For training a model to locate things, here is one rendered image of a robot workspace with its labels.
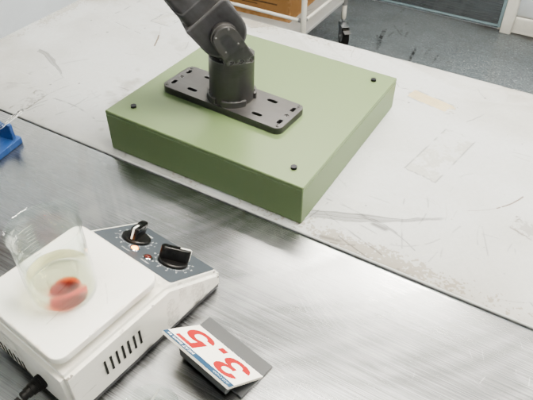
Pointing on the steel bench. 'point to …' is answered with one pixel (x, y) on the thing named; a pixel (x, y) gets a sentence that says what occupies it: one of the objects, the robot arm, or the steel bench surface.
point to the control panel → (113, 236)
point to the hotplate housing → (111, 341)
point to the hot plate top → (109, 296)
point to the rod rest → (8, 140)
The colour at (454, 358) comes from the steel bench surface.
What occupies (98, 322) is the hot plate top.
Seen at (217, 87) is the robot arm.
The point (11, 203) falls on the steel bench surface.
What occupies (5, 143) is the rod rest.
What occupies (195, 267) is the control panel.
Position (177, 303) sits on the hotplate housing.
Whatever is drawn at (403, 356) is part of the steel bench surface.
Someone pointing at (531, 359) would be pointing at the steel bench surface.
